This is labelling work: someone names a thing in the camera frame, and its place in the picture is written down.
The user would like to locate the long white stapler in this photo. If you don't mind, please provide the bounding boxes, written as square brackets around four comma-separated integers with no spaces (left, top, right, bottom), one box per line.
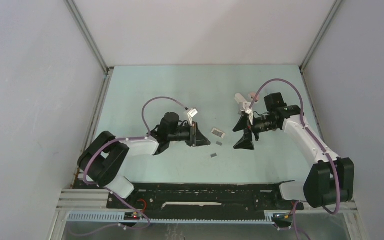
[234,93,247,105]

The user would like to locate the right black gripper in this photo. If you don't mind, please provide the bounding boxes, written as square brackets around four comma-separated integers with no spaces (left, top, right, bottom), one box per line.
[233,113,278,151]

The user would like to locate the staple box tray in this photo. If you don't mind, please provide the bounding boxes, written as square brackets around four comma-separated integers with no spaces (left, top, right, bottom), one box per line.
[211,127,226,139]

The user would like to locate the aluminium frame post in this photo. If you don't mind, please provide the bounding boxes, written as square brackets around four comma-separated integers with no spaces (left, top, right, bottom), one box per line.
[299,0,345,74]
[64,0,110,74]

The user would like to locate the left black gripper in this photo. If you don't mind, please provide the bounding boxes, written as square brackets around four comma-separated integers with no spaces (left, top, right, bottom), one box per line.
[167,121,210,147]

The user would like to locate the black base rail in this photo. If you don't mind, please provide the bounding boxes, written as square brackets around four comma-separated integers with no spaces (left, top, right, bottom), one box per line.
[126,183,295,221]

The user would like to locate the right aluminium frame post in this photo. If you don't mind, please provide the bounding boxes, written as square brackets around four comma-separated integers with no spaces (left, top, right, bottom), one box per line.
[299,0,345,74]

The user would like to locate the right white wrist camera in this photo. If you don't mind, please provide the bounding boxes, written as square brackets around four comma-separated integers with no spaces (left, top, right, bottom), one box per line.
[238,101,254,125]

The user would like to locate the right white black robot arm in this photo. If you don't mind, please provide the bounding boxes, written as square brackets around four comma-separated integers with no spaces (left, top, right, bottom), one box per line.
[233,92,355,209]

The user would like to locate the left aluminium frame post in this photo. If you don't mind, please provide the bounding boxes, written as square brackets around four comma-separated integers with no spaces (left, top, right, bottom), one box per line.
[64,0,110,74]

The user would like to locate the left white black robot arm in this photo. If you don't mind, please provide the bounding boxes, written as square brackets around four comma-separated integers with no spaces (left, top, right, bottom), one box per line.
[77,112,211,208]

